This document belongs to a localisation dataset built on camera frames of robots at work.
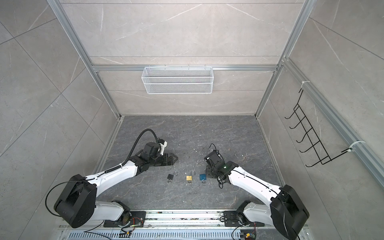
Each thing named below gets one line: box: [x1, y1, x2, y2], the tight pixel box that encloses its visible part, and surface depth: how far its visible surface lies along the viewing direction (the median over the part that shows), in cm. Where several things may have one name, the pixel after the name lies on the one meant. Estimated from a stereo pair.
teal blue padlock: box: [199, 173, 207, 181], surface depth 90 cm
